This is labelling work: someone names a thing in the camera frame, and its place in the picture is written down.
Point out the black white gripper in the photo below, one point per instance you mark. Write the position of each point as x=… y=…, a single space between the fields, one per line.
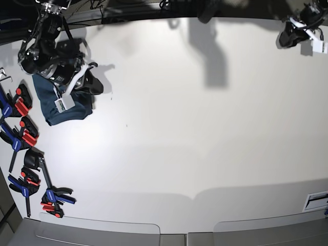
x=302 y=25
x=78 y=79

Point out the metal hex key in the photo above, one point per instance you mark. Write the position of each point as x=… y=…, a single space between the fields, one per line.
x=3 y=75

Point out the white label plate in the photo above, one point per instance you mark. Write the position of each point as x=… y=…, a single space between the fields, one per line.
x=315 y=201

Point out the dark blue T-shirt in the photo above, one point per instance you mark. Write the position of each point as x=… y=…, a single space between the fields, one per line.
x=55 y=109

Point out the black hanging camera mount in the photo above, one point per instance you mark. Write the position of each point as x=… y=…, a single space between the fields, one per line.
x=206 y=9

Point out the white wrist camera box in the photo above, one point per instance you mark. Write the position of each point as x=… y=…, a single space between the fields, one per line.
x=319 y=46
x=64 y=103

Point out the blue red bar clamp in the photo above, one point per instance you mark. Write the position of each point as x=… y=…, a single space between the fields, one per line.
x=27 y=184
x=23 y=139
x=54 y=197
x=17 y=106

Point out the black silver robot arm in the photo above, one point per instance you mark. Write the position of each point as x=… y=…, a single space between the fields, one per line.
x=324 y=5
x=50 y=51

